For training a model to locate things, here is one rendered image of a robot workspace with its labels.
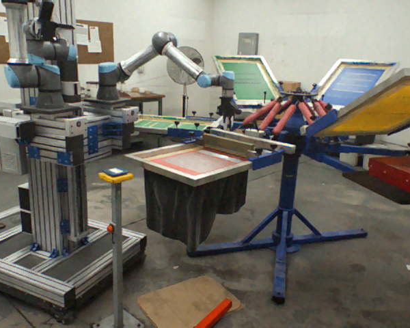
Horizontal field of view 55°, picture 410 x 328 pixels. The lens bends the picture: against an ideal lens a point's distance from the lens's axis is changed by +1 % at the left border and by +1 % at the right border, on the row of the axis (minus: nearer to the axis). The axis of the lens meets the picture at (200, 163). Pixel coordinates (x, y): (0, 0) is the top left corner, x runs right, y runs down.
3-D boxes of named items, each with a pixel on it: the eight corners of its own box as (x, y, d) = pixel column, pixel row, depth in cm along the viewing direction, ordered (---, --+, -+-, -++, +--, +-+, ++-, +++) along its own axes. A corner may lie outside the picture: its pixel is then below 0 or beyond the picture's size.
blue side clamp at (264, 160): (253, 171, 225) (254, 159, 223) (247, 169, 228) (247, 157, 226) (281, 161, 246) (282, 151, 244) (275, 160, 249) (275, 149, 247)
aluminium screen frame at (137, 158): (195, 186, 191) (195, 179, 190) (123, 160, 229) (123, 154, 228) (280, 159, 247) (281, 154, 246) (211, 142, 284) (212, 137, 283)
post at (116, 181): (113, 346, 217) (110, 182, 190) (91, 326, 231) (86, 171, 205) (145, 326, 233) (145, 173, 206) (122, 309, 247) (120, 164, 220)
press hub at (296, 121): (290, 261, 313) (309, 91, 275) (250, 243, 338) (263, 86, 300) (313, 244, 340) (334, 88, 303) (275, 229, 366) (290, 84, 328)
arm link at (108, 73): (94, 83, 254) (93, 61, 250) (106, 82, 266) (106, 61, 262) (110, 85, 250) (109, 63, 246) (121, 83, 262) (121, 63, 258)
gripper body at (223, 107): (224, 114, 252) (225, 95, 249) (234, 115, 247) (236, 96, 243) (216, 115, 247) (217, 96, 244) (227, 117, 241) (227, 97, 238)
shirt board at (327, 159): (464, 211, 198) (467, 196, 196) (398, 217, 186) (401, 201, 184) (313, 147, 320) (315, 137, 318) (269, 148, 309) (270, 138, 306)
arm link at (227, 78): (223, 70, 244) (236, 71, 241) (223, 88, 247) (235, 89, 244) (219, 71, 237) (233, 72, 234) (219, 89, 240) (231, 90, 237)
